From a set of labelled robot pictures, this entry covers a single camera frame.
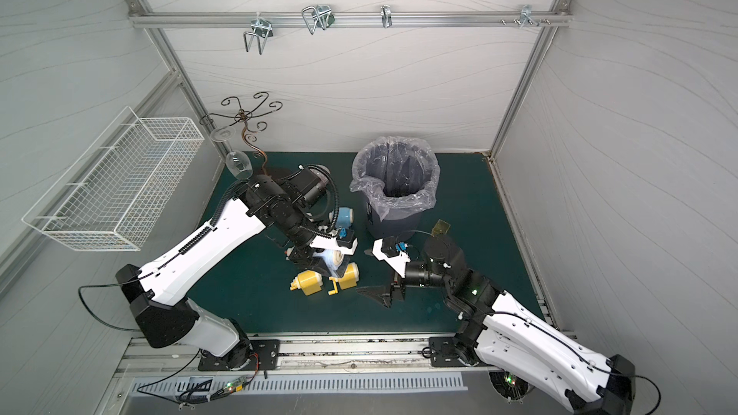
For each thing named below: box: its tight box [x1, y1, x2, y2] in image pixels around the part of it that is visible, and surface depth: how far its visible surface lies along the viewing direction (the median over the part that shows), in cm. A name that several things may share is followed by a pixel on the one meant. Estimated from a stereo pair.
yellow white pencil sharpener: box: [327, 262, 360, 295], surface depth 83 cm
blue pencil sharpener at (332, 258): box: [312, 248, 344, 278], surface depth 61 cm
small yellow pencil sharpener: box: [290, 269, 324, 296], surface depth 81 cm
